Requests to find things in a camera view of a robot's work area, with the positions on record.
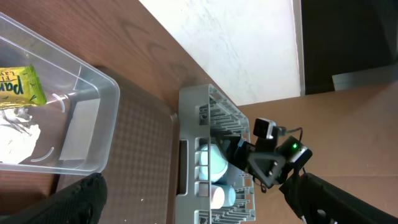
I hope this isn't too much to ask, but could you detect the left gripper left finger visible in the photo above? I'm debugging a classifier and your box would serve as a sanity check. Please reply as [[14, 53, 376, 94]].
[[1, 173, 108, 224]]

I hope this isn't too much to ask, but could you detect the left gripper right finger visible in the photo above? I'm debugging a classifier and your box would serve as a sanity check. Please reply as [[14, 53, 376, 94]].
[[279, 173, 397, 224]]

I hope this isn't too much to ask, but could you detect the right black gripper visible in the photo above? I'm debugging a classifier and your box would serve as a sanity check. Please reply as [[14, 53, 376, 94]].
[[217, 136, 286, 189]]

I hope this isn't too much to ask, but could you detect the light blue cup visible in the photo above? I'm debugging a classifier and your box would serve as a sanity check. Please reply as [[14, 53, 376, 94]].
[[221, 185, 236, 207]]

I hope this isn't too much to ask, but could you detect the light blue bowl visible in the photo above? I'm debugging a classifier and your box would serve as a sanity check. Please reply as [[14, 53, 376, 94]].
[[198, 144, 228, 183]]

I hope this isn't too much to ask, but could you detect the white napkin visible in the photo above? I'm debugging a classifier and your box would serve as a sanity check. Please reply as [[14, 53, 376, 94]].
[[1, 107, 40, 164]]

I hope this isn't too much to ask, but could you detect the green snack wrapper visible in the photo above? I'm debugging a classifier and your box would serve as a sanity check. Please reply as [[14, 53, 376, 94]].
[[1, 65, 47, 109]]

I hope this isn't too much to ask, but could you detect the pink cup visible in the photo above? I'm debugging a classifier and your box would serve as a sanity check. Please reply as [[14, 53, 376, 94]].
[[198, 184, 225, 209]]

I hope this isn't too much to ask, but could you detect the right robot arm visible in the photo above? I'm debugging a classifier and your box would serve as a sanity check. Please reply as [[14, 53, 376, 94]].
[[216, 136, 312, 189]]

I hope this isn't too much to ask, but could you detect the grey dishwasher rack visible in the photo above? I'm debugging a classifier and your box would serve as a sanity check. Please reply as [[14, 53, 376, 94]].
[[175, 84, 256, 223]]

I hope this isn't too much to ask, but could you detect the brown serving tray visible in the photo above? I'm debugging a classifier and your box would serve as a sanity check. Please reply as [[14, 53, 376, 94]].
[[55, 65, 181, 224]]

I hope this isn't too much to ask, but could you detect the clear plastic bin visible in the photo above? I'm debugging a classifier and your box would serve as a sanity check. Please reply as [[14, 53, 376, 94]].
[[1, 14, 120, 175]]

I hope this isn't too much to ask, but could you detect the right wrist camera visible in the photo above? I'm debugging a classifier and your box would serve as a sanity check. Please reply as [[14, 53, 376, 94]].
[[253, 118, 277, 139]]

